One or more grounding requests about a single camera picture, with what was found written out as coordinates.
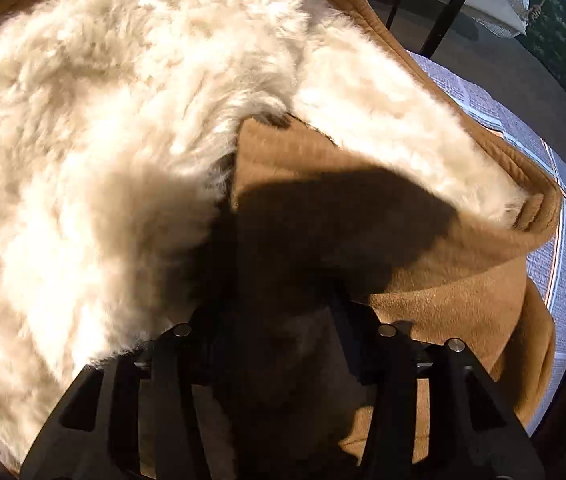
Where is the black iron bed frame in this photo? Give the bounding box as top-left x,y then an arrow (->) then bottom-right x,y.
350,0 -> 488,58

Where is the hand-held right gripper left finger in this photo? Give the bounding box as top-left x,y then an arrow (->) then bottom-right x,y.
20,324 -> 214,480

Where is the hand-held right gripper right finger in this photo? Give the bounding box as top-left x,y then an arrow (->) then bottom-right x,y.
330,285 -> 546,480

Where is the brown fur-lined suede coat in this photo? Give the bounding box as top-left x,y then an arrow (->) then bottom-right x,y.
0,0 -> 564,480

